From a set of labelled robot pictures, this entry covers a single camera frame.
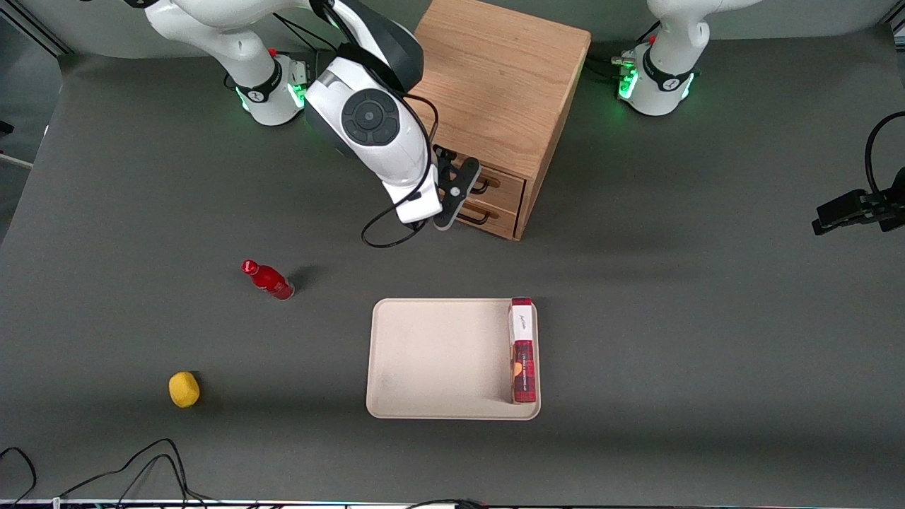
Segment red bottle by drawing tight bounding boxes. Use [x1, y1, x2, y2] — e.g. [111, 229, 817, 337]
[241, 259, 296, 301]

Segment black looped cable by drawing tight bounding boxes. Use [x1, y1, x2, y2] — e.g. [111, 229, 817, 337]
[866, 112, 905, 199]

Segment beige plastic tray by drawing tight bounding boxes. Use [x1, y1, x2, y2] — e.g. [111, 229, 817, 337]
[366, 298, 542, 421]

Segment wooden drawer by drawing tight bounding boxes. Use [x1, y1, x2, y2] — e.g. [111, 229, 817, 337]
[452, 159, 527, 213]
[456, 198, 524, 240]

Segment wooden drawer cabinet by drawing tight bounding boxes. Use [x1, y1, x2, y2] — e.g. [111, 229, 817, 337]
[407, 0, 592, 242]

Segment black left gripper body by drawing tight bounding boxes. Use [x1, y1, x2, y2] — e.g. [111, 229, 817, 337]
[864, 166, 905, 234]

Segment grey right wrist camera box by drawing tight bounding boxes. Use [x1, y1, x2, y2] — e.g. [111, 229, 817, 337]
[433, 158, 482, 231]

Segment black arm base cables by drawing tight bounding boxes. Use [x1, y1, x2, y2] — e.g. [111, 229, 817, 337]
[585, 20, 662, 80]
[269, 13, 322, 87]

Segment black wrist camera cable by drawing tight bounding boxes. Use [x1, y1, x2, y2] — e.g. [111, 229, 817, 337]
[361, 92, 440, 250]

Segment grey metal frame bar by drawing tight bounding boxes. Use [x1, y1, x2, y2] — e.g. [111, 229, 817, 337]
[0, 0, 73, 57]

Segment red cookie box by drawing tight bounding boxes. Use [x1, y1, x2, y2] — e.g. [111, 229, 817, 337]
[509, 297, 538, 404]

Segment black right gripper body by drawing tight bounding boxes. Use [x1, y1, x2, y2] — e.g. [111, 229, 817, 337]
[433, 145, 464, 206]

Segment yellow lemon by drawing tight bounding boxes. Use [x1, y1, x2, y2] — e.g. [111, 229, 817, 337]
[168, 371, 201, 409]

